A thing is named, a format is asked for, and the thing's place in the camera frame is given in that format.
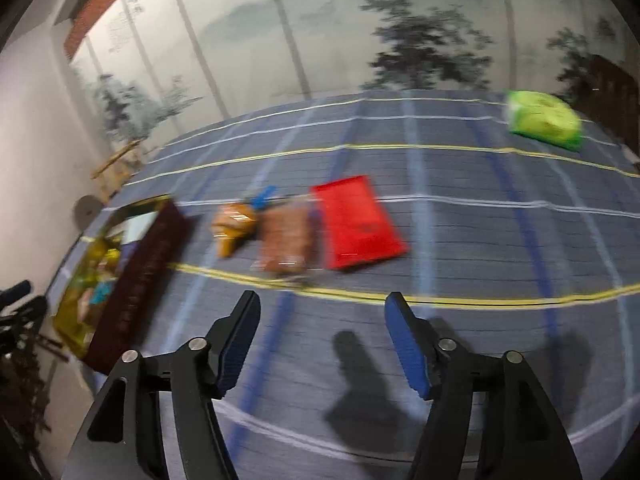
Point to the grey round disc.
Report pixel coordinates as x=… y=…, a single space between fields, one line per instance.
x=87 y=211

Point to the light wooden chair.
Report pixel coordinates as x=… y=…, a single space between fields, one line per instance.
x=120 y=165

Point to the white and navy packet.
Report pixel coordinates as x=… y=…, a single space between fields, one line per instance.
x=140 y=227

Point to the blue snack packet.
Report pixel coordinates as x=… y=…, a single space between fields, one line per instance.
x=103 y=293

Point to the clear bag of brown snacks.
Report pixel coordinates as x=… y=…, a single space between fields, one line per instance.
x=287 y=240

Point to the dark orange snack packet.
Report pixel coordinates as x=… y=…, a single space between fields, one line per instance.
x=232 y=227

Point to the small blue candy packet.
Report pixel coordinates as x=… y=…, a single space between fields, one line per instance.
x=263 y=196

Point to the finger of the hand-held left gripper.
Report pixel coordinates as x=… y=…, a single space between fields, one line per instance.
x=27 y=310
x=15 y=292

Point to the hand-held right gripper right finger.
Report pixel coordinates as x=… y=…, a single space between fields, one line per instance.
x=410 y=345

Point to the dark wooden chair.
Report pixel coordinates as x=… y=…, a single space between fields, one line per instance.
x=615 y=95

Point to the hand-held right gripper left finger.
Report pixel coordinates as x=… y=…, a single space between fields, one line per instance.
x=235 y=350

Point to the dark red gold tin box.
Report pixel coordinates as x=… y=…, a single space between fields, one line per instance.
x=145 y=280

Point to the green tissue pack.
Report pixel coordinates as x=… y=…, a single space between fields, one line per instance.
x=545 y=120

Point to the red packet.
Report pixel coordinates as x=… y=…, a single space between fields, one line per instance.
x=357 y=222

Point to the plaid blue tablecloth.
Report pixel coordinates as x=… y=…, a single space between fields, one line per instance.
x=500 y=260

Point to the painted folding screen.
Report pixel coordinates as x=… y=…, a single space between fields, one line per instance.
x=300 y=25

